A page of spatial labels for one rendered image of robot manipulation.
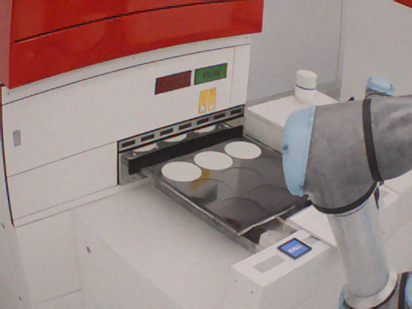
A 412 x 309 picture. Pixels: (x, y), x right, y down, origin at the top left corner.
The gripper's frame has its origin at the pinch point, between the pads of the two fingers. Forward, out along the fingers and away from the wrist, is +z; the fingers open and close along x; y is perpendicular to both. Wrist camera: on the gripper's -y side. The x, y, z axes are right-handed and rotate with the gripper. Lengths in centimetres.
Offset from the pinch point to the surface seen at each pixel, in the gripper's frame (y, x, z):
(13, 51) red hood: -61, 53, -37
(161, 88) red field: -13, 57, -15
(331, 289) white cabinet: -7.9, -4.8, 15.9
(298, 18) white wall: 227, 206, 25
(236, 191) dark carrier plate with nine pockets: -8.3, 31.9, 4.5
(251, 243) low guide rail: -15.3, 18.2, 9.9
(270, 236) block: -16.8, 11.5, 3.7
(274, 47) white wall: 202, 206, 47
